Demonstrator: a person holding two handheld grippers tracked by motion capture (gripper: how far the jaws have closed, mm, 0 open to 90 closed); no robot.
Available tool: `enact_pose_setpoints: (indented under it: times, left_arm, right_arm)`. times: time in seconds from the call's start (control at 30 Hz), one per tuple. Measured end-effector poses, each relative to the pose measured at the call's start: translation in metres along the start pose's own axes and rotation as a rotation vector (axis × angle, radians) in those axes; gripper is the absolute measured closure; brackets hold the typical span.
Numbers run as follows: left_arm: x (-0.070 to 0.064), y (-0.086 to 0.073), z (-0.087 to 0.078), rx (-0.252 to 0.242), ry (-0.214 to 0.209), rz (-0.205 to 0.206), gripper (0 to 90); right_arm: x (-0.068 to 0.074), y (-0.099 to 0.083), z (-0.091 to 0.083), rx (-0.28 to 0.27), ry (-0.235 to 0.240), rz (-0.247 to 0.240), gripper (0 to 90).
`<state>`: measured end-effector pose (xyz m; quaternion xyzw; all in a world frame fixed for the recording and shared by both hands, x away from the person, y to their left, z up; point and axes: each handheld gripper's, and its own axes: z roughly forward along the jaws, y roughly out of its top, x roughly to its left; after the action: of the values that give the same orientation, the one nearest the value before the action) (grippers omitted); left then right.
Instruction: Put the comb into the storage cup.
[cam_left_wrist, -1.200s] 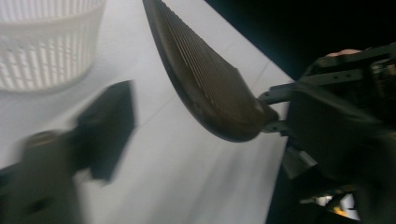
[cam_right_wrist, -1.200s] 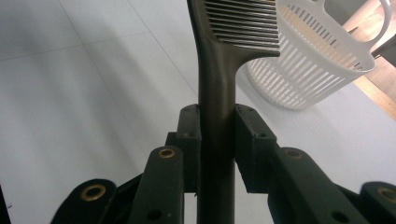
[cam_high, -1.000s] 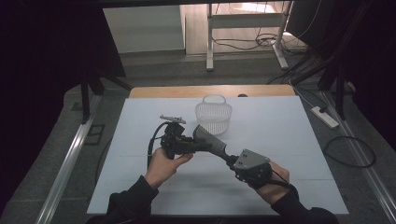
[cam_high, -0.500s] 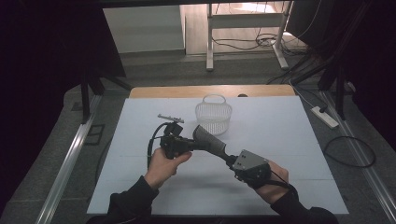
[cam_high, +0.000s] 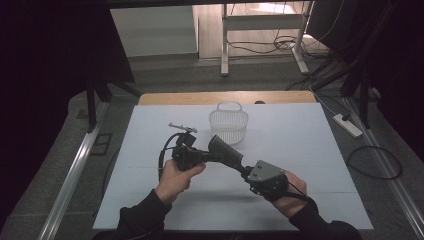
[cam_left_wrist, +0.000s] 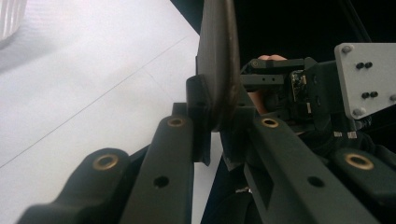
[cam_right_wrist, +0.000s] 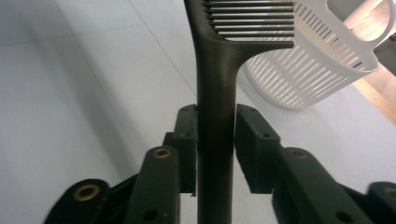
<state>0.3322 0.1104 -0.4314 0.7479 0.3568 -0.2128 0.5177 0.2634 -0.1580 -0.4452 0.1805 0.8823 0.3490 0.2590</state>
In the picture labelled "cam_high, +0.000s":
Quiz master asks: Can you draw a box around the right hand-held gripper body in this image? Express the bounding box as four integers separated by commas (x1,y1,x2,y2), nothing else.
246,160,289,203

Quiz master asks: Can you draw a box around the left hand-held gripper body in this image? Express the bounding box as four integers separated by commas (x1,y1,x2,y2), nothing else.
168,122,209,172

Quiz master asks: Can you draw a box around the white plastic mesh basket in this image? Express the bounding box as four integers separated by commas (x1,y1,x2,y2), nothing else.
208,100,250,146

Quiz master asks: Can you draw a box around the person's left hand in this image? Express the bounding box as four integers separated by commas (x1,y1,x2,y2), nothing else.
154,159,207,205

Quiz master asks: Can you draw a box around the person's right hand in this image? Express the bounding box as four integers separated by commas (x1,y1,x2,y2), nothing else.
271,170,308,219

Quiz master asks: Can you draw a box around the white table sheet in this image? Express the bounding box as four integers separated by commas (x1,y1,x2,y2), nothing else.
93,102,374,232

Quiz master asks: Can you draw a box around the wooden table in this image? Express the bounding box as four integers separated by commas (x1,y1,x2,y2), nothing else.
138,90,317,106

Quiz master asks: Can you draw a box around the white power strip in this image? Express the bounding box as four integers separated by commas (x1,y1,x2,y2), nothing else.
332,113,364,139

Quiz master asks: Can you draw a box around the black metal stand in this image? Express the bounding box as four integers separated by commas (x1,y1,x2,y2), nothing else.
311,59,373,130
85,75,144,133

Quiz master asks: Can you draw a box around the dark curtain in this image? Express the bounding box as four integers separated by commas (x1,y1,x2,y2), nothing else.
306,0,424,163
0,0,136,231

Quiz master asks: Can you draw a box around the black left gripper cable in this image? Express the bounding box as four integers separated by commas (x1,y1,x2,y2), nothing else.
157,132,185,182

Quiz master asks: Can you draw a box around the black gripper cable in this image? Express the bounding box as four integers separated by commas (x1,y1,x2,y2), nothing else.
285,181,310,202
157,132,185,182

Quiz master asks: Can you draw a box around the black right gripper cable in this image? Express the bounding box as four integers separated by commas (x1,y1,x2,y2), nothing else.
285,181,310,202

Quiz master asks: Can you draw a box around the aluminium rail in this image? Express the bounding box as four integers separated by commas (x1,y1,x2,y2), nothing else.
38,101,111,240
343,98,424,239

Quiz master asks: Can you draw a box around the black looped floor cable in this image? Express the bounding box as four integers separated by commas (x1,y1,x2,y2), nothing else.
345,145,403,181

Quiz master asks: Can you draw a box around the tangle of black floor cables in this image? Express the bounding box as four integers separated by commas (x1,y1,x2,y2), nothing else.
226,31,331,62

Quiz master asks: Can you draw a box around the white metal desk frame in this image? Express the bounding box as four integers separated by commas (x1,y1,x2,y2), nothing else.
220,0,314,78

